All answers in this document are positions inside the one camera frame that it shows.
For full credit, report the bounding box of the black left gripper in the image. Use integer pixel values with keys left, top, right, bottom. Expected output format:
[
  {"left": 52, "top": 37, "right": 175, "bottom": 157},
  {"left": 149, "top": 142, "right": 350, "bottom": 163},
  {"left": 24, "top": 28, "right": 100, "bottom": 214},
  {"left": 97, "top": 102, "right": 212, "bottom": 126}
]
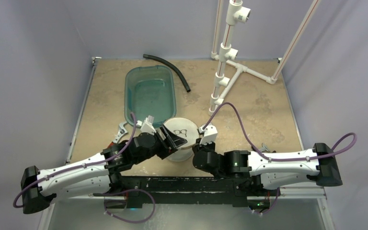
[{"left": 133, "top": 125, "right": 186, "bottom": 165}]

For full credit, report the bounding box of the white PVC pipe frame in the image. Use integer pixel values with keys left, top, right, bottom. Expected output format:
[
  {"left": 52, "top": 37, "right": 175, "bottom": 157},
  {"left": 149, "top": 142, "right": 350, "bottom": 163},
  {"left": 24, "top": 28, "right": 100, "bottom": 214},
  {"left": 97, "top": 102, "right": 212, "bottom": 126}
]
[{"left": 208, "top": 0, "right": 321, "bottom": 115}]

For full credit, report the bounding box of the teal transparent plastic tub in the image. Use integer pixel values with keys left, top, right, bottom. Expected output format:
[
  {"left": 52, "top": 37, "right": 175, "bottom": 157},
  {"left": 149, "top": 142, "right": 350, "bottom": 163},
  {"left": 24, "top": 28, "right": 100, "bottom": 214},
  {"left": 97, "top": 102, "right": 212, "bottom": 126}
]
[{"left": 124, "top": 65, "right": 176, "bottom": 128}]

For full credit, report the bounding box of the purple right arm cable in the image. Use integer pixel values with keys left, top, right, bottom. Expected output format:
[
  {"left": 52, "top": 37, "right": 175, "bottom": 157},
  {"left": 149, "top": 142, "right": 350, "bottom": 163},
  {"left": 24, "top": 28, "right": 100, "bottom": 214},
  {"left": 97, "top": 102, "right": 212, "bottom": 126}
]
[{"left": 203, "top": 102, "right": 357, "bottom": 162}]

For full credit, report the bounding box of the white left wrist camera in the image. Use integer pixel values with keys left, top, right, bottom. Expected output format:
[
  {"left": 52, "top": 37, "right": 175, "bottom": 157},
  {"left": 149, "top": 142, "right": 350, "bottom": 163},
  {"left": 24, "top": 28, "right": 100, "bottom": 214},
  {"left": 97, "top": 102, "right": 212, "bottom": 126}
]
[{"left": 136, "top": 115, "right": 156, "bottom": 135}]

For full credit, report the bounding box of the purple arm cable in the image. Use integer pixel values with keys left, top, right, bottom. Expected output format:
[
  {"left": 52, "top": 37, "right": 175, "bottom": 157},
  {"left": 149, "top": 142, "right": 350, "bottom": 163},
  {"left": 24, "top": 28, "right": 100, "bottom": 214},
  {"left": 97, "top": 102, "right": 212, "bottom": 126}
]
[
  {"left": 203, "top": 102, "right": 357, "bottom": 162},
  {"left": 12, "top": 112, "right": 138, "bottom": 209}
]

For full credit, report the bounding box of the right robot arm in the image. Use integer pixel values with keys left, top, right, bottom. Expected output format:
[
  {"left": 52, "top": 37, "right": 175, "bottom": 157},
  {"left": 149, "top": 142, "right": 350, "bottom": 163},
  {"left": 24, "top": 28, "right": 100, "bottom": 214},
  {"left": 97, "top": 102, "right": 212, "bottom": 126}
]
[{"left": 192, "top": 143, "right": 343, "bottom": 195}]

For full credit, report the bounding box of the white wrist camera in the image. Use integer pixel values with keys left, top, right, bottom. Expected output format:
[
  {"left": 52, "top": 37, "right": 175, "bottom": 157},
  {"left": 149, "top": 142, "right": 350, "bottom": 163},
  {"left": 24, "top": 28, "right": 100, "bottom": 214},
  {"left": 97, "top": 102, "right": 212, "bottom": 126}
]
[
  {"left": 198, "top": 124, "right": 218, "bottom": 145},
  {"left": 136, "top": 115, "right": 156, "bottom": 135}
]

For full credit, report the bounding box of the red handled adjustable wrench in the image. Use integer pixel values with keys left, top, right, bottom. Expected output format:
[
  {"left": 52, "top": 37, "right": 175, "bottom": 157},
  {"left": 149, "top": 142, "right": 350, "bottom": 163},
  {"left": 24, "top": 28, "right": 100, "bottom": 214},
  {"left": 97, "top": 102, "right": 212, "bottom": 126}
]
[{"left": 107, "top": 121, "right": 128, "bottom": 148}]

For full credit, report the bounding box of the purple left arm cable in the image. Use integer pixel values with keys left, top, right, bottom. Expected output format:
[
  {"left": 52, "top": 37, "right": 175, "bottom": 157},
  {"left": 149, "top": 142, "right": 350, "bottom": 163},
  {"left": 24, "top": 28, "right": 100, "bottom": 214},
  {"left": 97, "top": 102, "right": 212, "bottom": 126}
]
[{"left": 12, "top": 112, "right": 138, "bottom": 209}]

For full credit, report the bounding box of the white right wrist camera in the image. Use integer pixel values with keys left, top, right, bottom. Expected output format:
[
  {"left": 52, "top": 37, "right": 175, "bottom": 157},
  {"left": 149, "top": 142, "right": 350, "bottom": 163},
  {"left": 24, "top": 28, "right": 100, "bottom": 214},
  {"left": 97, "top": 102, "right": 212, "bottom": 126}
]
[{"left": 198, "top": 124, "right": 218, "bottom": 145}]

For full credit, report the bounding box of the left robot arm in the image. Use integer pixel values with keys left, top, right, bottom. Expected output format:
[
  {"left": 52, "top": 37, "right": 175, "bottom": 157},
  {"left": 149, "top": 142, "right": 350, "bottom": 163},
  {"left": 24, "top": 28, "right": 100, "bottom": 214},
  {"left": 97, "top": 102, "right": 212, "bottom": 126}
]
[{"left": 13, "top": 126, "right": 187, "bottom": 214}]

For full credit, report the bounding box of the black rubber hose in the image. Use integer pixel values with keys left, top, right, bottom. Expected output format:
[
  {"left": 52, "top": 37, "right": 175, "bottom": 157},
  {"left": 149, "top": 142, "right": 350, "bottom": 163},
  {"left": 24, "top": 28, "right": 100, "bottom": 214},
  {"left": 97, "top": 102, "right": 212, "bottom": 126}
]
[{"left": 142, "top": 53, "right": 192, "bottom": 93}]

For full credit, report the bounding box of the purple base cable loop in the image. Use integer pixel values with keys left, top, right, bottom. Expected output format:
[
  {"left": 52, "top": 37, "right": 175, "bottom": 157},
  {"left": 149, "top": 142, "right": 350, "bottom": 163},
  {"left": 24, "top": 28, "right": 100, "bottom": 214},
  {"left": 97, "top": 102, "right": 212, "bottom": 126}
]
[{"left": 103, "top": 188, "right": 156, "bottom": 224}]

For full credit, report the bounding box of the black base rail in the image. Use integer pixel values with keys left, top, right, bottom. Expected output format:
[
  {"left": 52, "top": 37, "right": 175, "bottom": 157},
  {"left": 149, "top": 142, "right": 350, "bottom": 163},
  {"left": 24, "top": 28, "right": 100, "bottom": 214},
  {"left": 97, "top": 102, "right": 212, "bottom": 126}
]
[{"left": 94, "top": 176, "right": 280, "bottom": 208}]

